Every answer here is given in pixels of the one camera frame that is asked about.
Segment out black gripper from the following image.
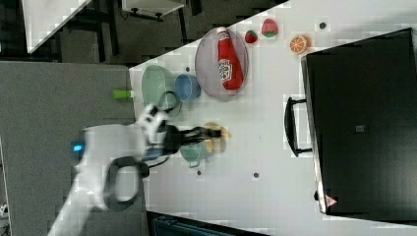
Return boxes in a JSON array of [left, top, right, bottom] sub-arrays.
[[163, 125, 221, 154]]

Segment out yellow plush banana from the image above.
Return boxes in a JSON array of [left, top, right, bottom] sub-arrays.
[[204, 122, 231, 153]]

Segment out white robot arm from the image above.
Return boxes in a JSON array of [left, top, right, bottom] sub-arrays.
[[47, 104, 230, 236]]

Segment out green mug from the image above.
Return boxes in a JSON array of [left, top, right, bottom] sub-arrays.
[[180, 143, 212, 168]]

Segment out blue bowl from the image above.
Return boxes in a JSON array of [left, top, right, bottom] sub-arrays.
[[174, 74, 201, 101]]

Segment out pink plate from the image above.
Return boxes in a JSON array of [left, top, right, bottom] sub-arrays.
[[195, 29, 249, 102]]

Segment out green perforated colander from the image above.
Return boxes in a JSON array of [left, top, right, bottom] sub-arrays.
[[142, 65, 181, 118]]

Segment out red ketchup bottle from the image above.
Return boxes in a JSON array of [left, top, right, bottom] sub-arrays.
[[216, 27, 243, 90]]

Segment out green marker cylinder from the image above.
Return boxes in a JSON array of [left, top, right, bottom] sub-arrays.
[[112, 89, 134, 99]]

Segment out small red strawberry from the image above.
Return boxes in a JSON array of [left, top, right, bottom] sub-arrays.
[[245, 30, 258, 43]]

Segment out large red strawberry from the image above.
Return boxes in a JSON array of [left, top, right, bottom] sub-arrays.
[[262, 19, 278, 37]]

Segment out orange slice toy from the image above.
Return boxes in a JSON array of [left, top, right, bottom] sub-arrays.
[[290, 35, 311, 55]]

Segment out black toaster oven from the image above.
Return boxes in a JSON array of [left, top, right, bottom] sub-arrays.
[[300, 28, 417, 225]]

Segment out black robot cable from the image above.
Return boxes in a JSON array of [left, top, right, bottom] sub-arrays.
[[156, 90, 182, 114]]

